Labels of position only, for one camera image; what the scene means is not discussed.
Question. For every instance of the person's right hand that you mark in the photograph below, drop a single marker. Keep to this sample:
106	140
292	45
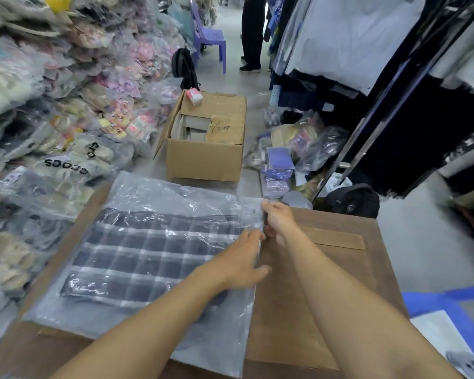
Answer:
284	223

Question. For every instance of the row of hanging clothes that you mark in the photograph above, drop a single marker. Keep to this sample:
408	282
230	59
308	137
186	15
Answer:
359	67

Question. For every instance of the heap of bagged goods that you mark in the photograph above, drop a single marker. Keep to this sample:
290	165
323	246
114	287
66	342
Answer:
300	142

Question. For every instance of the white paper sheet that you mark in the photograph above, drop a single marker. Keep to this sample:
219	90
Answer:
442	339

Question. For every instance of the black backpack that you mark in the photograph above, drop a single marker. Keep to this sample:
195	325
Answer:
185	67

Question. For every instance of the pink and white small packet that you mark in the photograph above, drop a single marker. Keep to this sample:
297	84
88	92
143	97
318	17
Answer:
194	96

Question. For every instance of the person's left forearm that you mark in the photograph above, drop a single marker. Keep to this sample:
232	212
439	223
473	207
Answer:
150	331

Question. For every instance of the grey plaid folded garment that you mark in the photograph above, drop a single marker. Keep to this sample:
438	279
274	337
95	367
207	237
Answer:
142	252

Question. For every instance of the black shoulder bag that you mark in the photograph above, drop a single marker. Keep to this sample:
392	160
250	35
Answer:
353	201

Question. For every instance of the person's left thumb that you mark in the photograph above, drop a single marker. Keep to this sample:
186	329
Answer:
260	273

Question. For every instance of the grey smartphone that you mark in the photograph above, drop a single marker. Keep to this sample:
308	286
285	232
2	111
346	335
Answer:
468	366

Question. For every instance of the person's right forearm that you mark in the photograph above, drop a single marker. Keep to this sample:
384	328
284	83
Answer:
347	303

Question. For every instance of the clear plastic garment bag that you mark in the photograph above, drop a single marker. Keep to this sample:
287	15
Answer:
142	201

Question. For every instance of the white boxes inside carton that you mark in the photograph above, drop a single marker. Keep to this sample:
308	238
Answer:
191	128

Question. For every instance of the purple plastic chair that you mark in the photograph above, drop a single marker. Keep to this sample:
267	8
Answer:
207	35

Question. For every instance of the purple packets in plastic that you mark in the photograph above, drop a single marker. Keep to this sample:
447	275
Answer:
278	169

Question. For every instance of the person's right fingers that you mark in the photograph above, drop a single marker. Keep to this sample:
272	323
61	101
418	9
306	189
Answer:
269	219

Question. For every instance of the large brown cardboard box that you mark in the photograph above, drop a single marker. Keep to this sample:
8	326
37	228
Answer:
300	311

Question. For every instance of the metal clothes rack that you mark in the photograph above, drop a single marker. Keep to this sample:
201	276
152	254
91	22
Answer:
399	102

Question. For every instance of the person's left hand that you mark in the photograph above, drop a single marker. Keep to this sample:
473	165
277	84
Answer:
237	264

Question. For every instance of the open brown cardboard box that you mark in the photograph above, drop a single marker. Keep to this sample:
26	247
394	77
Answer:
211	153

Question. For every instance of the pile of bagged slippers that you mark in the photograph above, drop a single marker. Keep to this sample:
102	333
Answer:
55	94

